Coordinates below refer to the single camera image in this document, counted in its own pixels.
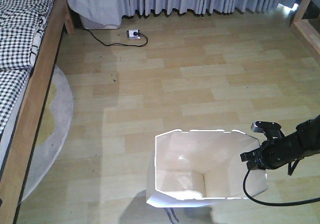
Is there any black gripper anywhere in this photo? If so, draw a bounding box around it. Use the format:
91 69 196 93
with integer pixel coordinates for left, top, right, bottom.
240 140 300 170

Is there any white trash bin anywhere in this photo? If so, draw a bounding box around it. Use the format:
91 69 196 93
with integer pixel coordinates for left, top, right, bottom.
146 129 268 208

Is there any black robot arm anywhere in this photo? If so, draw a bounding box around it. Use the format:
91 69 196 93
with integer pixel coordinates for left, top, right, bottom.
240 116 320 170

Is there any wooden furniture at right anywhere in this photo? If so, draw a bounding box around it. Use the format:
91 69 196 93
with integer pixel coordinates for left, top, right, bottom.
290 0 320 64

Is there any floor power outlet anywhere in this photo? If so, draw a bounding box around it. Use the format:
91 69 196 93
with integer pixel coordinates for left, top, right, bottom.
126 29 140 39

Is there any grey round rug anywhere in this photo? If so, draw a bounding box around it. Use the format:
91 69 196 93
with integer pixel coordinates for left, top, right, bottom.
19 66 74 204

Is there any checkered black white bedding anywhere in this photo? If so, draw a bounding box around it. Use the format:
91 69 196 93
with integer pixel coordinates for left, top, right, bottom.
0 0 54 131

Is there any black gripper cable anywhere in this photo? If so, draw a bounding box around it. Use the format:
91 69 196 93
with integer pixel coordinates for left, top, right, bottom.
242 169 320 206

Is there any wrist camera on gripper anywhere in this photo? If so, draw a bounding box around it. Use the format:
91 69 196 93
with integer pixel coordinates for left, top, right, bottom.
251 121 285 141

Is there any black floor cord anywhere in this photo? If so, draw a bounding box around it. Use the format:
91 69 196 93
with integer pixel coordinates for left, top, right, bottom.
81 28 149 47

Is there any wooden bed frame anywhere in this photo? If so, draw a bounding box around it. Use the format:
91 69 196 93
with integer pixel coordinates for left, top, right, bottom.
0 0 75 224

